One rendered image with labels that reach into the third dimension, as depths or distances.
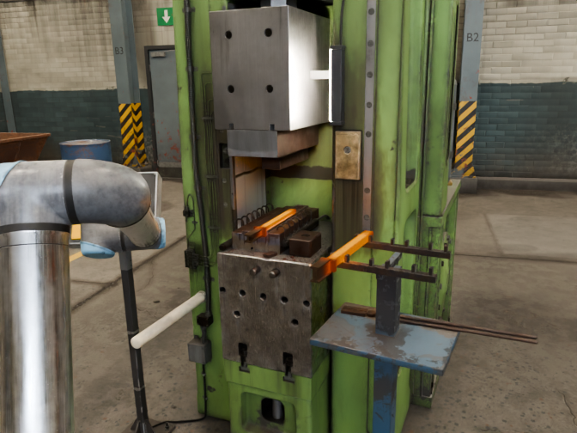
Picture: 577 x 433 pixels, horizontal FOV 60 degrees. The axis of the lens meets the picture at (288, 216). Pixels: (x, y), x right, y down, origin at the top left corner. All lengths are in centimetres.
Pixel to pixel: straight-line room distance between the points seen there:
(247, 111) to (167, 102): 690
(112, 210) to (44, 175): 12
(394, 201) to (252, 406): 103
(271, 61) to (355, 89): 30
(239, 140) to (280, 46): 35
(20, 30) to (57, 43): 75
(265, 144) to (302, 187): 54
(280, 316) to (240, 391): 41
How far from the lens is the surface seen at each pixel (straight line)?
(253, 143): 180
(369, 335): 161
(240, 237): 191
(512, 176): 780
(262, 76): 177
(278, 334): 191
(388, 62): 178
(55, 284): 93
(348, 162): 181
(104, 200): 93
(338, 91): 178
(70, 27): 959
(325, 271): 139
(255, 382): 207
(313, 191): 226
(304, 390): 199
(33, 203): 93
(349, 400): 219
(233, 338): 202
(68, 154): 637
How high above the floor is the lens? 152
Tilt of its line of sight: 15 degrees down
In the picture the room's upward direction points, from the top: 1 degrees counter-clockwise
